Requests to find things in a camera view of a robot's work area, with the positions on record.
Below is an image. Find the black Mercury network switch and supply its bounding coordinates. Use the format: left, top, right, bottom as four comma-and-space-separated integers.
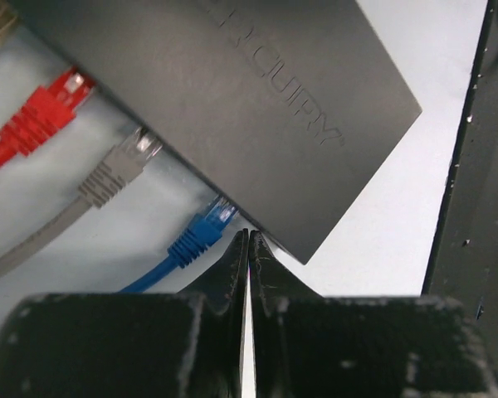
12, 1, 421, 263

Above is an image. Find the blue ethernet cable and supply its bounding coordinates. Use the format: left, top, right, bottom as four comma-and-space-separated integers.
0, 194, 240, 366

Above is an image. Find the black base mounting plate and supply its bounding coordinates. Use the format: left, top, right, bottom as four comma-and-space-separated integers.
422, 1, 498, 369

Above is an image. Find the short grey ethernet cable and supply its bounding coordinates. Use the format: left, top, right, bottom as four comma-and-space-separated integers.
0, 126, 164, 287

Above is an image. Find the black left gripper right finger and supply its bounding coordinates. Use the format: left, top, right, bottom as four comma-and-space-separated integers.
248, 231, 498, 397

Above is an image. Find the red ethernet cable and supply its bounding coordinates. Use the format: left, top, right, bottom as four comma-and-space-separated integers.
0, 66, 97, 182

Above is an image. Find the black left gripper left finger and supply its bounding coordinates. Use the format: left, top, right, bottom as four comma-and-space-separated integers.
0, 230, 248, 397

